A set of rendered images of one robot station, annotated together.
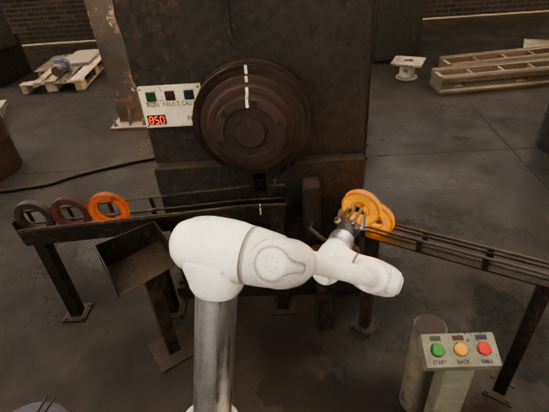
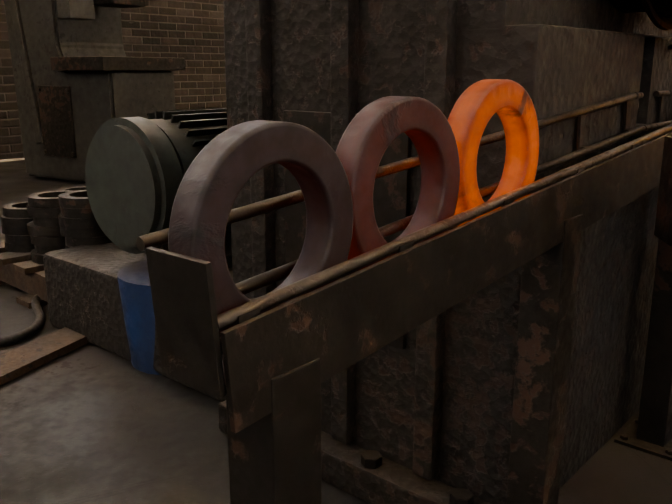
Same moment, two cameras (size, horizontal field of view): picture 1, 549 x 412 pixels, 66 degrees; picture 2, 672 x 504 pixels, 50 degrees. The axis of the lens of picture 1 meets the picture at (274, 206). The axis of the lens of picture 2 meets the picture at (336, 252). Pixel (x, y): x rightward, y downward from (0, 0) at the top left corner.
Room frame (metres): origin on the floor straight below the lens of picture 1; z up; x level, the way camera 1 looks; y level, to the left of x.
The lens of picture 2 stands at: (1.26, 1.59, 0.81)
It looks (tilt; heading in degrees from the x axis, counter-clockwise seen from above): 14 degrees down; 308
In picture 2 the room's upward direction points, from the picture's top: straight up
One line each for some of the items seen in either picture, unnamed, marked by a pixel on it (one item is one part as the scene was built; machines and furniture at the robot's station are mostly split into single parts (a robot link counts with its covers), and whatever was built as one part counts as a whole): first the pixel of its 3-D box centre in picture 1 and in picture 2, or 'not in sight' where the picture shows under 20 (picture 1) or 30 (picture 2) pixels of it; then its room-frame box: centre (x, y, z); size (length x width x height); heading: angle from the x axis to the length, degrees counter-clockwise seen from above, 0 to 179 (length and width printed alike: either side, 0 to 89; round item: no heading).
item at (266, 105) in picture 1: (250, 131); not in sight; (1.50, 0.07, 1.11); 0.28 x 0.06 x 0.28; 87
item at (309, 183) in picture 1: (311, 203); not in sight; (1.60, -0.17, 0.68); 0.11 x 0.08 x 0.24; 177
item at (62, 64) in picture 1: (64, 64); not in sight; (5.66, 2.56, 0.25); 0.40 x 0.24 x 0.22; 177
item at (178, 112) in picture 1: (172, 105); not in sight; (1.73, 0.40, 1.15); 0.26 x 0.02 x 0.18; 87
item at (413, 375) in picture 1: (421, 366); not in sight; (0.99, -0.54, 0.26); 0.12 x 0.12 x 0.52
